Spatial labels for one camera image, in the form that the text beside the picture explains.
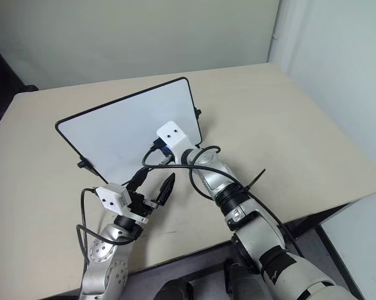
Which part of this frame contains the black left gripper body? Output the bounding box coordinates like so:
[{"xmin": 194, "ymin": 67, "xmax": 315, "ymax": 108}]
[{"xmin": 124, "ymin": 184, "xmax": 160, "ymax": 218}]

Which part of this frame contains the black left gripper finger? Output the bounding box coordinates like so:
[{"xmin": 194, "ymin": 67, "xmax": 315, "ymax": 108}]
[
  {"xmin": 156, "ymin": 172, "xmax": 177, "ymax": 208},
  {"xmin": 126, "ymin": 167, "xmax": 150, "ymax": 195}
]

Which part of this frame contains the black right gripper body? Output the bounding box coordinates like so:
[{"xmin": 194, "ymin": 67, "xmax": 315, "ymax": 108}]
[{"xmin": 150, "ymin": 139, "xmax": 176, "ymax": 166}]

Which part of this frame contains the black-framed whiteboard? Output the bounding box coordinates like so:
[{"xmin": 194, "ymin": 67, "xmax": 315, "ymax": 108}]
[{"xmin": 54, "ymin": 76, "xmax": 204, "ymax": 186}]

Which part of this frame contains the dark rounded shape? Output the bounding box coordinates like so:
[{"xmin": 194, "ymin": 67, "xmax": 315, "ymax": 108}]
[
  {"xmin": 222, "ymin": 258, "xmax": 265, "ymax": 300},
  {"xmin": 155, "ymin": 277, "xmax": 195, "ymax": 300}
]

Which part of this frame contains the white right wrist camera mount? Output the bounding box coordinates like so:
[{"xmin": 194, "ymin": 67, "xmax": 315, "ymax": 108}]
[{"xmin": 156, "ymin": 120, "xmax": 196, "ymax": 164}]

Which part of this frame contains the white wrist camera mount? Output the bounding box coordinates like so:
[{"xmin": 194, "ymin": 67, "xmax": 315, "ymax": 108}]
[
  {"xmin": 95, "ymin": 183, "xmax": 150, "ymax": 225},
  {"xmin": 156, "ymin": 120, "xmax": 196, "ymax": 164}
]

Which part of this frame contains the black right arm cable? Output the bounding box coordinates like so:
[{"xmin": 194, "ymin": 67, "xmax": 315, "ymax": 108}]
[{"xmin": 141, "ymin": 144, "xmax": 305, "ymax": 251}]

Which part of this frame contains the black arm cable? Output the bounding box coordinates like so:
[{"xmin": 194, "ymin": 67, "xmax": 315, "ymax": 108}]
[
  {"xmin": 141, "ymin": 144, "xmax": 305, "ymax": 251},
  {"xmin": 75, "ymin": 186, "xmax": 136, "ymax": 267}
]

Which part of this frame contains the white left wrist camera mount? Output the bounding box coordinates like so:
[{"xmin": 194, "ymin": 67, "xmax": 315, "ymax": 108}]
[{"xmin": 95, "ymin": 183, "xmax": 150, "ymax": 225}]

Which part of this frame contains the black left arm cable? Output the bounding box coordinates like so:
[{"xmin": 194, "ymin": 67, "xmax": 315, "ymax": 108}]
[{"xmin": 75, "ymin": 186, "xmax": 136, "ymax": 267}]

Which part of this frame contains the black cable tie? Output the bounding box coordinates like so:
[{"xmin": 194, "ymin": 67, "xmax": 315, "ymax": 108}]
[{"xmin": 244, "ymin": 168, "xmax": 267, "ymax": 192}]

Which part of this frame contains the white wall conduit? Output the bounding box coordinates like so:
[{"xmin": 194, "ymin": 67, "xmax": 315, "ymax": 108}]
[{"xmin": 268, "ymin": 0, "xmax": 285, "ymax": 63}]

